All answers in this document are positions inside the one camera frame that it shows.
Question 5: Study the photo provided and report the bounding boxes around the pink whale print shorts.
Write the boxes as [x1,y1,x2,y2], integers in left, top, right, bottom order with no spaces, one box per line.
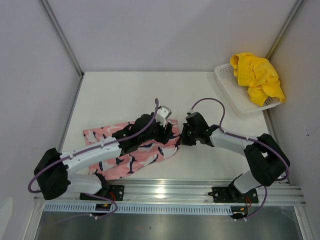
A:
[82,119,180,181]

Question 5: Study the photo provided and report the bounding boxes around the yellow shorts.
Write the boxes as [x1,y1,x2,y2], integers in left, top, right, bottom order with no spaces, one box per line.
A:
[229,52,286,107]

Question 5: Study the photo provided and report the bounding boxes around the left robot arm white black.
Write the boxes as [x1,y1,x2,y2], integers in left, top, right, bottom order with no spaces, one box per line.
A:
[34,114,179,200]

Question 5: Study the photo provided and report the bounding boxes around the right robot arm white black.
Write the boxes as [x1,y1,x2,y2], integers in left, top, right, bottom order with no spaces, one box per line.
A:
[180,112,291,202]

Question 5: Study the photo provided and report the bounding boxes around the white perforated plastic basket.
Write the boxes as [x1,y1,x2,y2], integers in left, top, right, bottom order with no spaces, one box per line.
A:
[214,63,281,117]

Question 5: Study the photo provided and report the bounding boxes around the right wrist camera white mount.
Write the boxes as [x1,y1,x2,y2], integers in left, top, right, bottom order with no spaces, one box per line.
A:
[188,108,196,114]

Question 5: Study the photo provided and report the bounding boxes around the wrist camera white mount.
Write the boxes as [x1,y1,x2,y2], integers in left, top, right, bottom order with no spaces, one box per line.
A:
[188,108,196,114]
[155,105,172,126]

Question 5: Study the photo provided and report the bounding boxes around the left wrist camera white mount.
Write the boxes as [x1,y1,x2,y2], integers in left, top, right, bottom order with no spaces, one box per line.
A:
[155,105,172,126]

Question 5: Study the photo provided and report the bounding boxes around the aluminium mounting rail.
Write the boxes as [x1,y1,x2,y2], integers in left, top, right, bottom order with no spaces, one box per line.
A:
[33,177,307,207]

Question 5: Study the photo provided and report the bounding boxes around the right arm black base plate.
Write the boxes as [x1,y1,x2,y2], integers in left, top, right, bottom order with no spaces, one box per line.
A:
[207,186,259,204]

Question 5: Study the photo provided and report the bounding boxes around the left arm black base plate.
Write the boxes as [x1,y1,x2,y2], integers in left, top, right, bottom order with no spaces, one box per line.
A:
[99,184,125,202]

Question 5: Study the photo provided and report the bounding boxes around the white slotted cable duct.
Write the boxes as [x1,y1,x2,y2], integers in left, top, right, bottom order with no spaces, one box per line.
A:
[44,202,232,216]

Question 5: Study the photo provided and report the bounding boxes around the right aluminium corner post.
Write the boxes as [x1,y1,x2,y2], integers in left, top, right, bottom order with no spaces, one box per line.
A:
[265,0,307,61]

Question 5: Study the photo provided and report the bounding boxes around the aluminium corner post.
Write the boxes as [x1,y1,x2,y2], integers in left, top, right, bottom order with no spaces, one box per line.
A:
[265,0,307,61]
[38,0,85,77]

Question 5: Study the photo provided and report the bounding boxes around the left aluminium corner post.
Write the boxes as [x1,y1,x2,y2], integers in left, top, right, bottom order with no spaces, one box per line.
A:
[38,0,85,77]

